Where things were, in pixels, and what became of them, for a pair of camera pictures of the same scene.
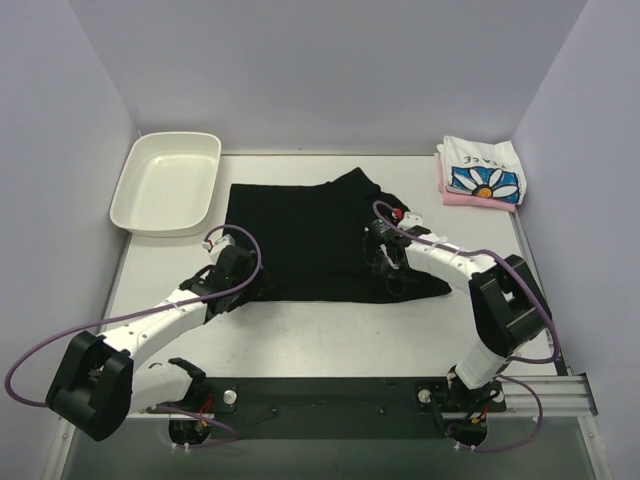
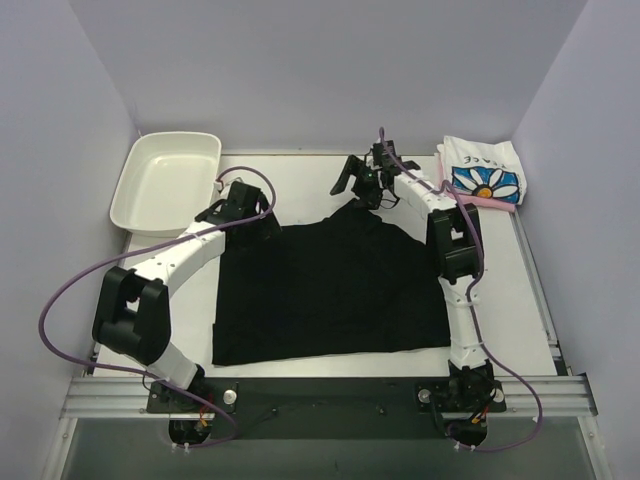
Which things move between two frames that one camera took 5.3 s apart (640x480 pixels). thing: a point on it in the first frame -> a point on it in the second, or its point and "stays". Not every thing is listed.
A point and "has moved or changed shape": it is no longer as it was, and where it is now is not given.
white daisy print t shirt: x=482 y=167 stays
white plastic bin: x=167 y=185 stays
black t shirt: x=310 y=241 has moved or changed shape
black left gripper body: x=255 y=279 -> x=257 y=220
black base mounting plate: x=338 y=409 stays
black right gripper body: x=379 y=253 -> x=361 y=176
